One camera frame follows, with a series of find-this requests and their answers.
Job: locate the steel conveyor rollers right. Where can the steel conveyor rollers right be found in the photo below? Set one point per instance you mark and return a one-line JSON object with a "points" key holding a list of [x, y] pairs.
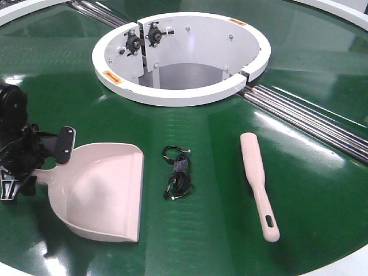
{"points": [[305, 118]]}

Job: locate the orange warning sticker left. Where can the orange warning sticker left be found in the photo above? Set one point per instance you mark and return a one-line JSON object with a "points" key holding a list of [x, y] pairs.
{"points": [[113, 77]]}

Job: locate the white outer conveyor rim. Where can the white outer conveyor rim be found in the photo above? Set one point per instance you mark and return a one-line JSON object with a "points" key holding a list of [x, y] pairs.
{"points": [[356, 17]]}

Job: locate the orange warning sticker right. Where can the orange warning sticker right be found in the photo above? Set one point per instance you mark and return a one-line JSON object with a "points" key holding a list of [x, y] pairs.
{"points": [[239, 22]]}

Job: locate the orange warning sticker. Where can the orange warning sticker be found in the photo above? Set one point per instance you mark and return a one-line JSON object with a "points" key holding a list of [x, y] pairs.
{"points": [[239, 22], [113, 77]]}

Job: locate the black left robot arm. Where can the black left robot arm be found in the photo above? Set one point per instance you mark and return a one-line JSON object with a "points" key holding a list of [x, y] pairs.
{"points": [[14, 115]]}

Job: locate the black bearing mount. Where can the black bearing mount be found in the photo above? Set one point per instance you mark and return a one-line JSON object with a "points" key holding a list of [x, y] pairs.
{"points": [[133, 43], [154, 34]]}

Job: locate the left black bearing mount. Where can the left black bearing mount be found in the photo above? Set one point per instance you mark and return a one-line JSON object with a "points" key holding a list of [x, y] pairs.
{"points": [[133, 43]]}

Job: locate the right black bearing mount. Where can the right black bearing mount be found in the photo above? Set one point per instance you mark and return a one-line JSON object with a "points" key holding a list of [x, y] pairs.
{"points": [[154, 34]]}

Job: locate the pink plastic dustpan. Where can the pink plastic dustpan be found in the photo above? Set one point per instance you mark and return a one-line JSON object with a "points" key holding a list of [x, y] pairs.
{"points": [[97, 193]]}

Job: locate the steel conveyor rollers left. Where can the steel conveyor rollers left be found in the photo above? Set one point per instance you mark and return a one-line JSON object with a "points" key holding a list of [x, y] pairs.
{"points": [[98, 13]]}

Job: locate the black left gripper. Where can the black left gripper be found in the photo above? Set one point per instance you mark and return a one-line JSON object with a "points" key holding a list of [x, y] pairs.
{"points": [[21, 155]]}

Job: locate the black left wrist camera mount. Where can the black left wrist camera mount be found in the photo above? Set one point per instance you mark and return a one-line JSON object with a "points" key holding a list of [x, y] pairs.
{"points": [[60, 146]]}

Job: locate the steel conveyor rollers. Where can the steel conveyor rollers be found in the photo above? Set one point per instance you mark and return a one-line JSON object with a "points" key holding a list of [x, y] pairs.
{"points": [[98, 13], [305, 118]]}

